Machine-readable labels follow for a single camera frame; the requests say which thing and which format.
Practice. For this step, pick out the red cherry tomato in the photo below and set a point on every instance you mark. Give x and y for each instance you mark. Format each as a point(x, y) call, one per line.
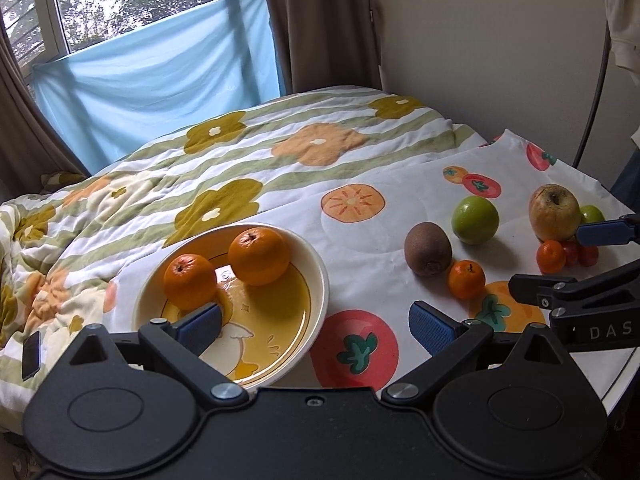
point(571, 256)
point(589, 256)

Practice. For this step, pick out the large orange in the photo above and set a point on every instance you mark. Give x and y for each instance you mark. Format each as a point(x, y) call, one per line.
point(260, 255)
point(190, 280)

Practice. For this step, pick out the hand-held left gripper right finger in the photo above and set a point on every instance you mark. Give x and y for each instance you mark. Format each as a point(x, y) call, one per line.
point(430, 330)

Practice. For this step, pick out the black phone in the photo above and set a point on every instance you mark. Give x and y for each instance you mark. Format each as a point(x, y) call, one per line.
point(31, 355)

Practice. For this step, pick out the floral pillow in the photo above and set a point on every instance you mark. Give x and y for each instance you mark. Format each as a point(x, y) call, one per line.
point(60, 178)

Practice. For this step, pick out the small mandarin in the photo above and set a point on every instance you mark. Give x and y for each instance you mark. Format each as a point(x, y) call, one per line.
point(466, 280)
point(550, 256)

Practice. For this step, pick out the light blue hanging cloth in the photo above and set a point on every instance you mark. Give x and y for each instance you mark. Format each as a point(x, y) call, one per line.
point(150, 75)

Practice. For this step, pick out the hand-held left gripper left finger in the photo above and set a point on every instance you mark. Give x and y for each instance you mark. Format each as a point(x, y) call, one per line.
point(202, 329)

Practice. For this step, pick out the brown kiwi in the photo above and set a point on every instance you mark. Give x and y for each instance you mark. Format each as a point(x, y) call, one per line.
point(427, 247)

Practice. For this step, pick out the black curved pole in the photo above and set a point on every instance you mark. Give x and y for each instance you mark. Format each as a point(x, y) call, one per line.
point(598, 100)

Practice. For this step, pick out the large green apple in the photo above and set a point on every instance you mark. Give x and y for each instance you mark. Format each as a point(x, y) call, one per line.
point(475, 220)

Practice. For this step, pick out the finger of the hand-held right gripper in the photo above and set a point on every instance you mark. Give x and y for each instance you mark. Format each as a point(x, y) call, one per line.
point(540, 287)
point(602, 232)

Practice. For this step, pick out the white hanging garment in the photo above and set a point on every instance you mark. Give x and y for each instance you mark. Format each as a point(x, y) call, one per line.
point(625, 15)

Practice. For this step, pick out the striped floral blanket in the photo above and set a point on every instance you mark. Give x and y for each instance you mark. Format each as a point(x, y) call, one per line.
point(150, 180)

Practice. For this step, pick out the white wall conduit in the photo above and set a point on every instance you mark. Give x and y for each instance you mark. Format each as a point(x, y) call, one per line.
point(375, 30)

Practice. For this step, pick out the yellow red apple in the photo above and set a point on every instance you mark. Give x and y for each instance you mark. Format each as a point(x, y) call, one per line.
point(552, 212)

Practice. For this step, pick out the small green apple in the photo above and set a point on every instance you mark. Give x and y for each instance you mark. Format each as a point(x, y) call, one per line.
point(592, 212)

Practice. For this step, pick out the cream bowl with duck print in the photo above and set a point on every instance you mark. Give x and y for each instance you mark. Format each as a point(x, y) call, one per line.
point(280, 320)

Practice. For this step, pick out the white fruit print cloth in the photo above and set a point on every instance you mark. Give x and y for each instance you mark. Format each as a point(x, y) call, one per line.
point(380, 240)

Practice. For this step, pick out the brown curtain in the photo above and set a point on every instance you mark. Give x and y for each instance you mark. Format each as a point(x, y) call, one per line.
point(30, 125)
point(320, 20)

